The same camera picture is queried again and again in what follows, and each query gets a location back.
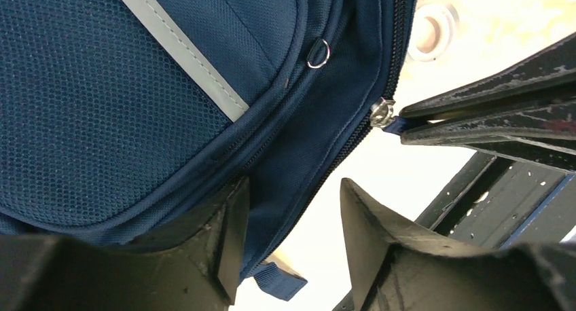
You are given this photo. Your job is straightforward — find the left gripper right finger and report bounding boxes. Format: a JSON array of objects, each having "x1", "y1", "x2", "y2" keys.
[{"x1": 340, "y1": 178, "x2": 575, "y2": 310}]

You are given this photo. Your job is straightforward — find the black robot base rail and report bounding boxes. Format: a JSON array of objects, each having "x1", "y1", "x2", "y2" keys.
[{"x1": 333, "y1": 151, "x2": 576, "y2": 311}]

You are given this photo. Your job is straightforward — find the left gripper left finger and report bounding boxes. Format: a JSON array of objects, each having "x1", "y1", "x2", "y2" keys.
[{"x1": 1, "y1": 178, "x2": 250, "y2": 310}]

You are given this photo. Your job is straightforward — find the navy blue student backpack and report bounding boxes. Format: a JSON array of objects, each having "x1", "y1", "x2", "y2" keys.
[{"x1": 1, "y1": 0, "x2": 416, "y2": 301}]

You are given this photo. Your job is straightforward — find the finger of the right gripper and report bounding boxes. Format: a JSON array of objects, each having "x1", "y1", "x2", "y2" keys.
[
  {"x1": 401, "y1": 103, "x2": 575, "y2": 172},
  {"x1": 400, "y1": 33, "x2": 575, "y2": 120}
]

